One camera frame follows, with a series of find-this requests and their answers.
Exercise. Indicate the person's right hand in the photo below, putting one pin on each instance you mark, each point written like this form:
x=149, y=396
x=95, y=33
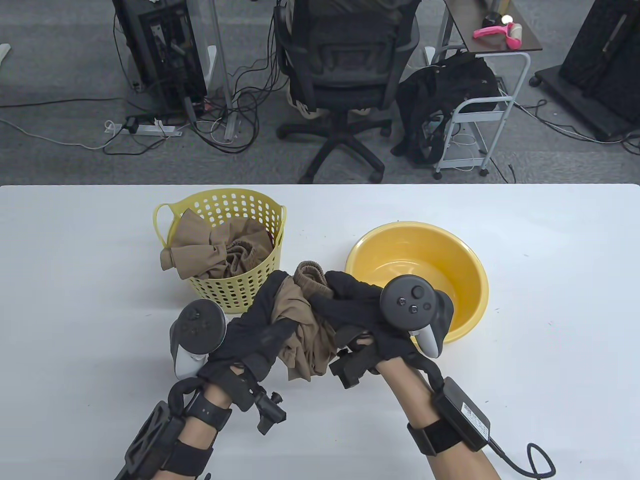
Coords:
x=355, y=310

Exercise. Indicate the person's left hand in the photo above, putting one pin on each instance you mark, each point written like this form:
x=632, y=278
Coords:
x=250, y=335

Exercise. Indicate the brown shorts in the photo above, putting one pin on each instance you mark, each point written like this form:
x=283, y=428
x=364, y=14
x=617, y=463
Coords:
x=305, y=345
x=200, y=250

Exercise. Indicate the black forearm brace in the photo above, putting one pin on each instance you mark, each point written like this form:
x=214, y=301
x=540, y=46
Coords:
x=150, y=440

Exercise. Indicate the person's left forearm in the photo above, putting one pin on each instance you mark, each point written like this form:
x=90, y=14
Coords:
x=215, y=395

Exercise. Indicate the yellow perforated plastic basket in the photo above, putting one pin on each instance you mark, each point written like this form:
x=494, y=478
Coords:
x=235, y=290

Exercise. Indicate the grey VR controller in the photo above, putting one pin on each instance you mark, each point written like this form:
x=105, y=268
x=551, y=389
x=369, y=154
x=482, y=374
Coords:
x=407, y=300
x=200, y=325

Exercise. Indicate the yellow plastic basin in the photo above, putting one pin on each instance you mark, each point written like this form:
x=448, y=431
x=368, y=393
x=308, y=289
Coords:
x=415, y=255

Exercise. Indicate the black battery pack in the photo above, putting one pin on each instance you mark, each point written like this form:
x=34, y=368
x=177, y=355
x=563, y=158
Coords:
x=462, y=415

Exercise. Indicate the white power strip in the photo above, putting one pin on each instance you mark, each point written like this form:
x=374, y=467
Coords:
x=150, y=129

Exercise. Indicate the black bag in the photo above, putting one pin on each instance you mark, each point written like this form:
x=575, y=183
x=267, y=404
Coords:
x=440, y=95

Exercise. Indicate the black mesh office chair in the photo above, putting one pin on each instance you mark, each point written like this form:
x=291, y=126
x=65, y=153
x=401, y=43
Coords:
x=345, y=60

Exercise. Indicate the black computer tower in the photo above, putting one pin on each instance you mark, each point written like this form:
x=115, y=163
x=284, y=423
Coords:
x=165, y=55

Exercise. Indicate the white cart with brown top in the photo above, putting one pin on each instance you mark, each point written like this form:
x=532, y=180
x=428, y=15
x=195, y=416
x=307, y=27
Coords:
x=465, y=20

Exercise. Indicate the pink plastic tool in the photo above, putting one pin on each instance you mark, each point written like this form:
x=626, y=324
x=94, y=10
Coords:
x=492, y=31

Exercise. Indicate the black round device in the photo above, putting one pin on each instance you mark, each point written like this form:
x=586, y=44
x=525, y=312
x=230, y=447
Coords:
x=492, y=19

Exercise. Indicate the black wheeled cabinet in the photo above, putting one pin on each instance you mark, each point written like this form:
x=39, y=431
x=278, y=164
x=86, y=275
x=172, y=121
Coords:
x=600, y=60

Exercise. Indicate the white flat object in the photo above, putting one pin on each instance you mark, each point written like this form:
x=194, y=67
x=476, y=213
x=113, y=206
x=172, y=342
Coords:
x=4, y=52

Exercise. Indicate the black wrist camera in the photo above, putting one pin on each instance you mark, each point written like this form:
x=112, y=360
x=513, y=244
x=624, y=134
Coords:
x=270, y=412
x=352, y=367

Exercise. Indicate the grey desk leg post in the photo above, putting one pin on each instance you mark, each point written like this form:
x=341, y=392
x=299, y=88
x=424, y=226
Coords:
x=220, y=60

